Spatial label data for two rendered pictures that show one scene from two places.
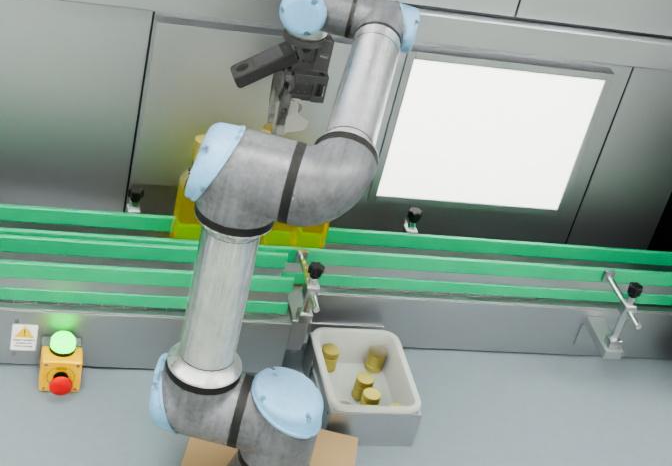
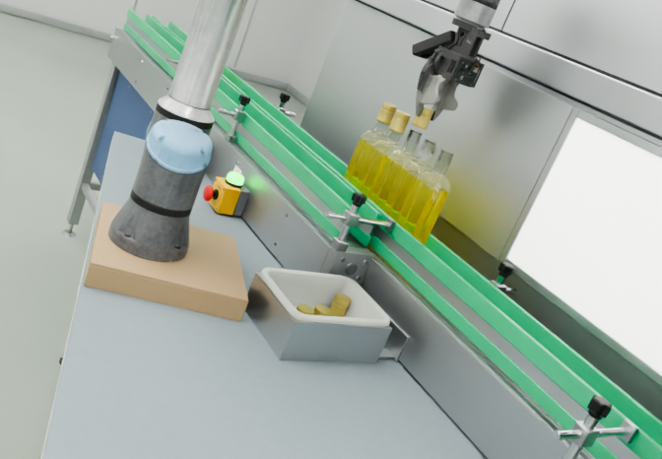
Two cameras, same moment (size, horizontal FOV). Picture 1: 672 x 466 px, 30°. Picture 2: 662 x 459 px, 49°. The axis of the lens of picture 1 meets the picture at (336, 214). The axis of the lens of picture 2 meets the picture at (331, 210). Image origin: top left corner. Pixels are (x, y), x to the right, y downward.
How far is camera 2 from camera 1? 2.10 m
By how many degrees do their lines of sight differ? 66
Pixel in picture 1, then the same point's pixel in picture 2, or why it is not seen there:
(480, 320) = (478, 391)
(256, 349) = (306, 260)
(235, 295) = (196, 29)
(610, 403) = not seen: outside the picture
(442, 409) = (350, 392)
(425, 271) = (461, 300)
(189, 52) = not seen: hidden behind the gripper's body
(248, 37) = not seen: hidden behind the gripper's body
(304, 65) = (456, 48)
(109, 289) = (277, 165)
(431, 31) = (601, 94)
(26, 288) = (253, 146)
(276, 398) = (168, 124)
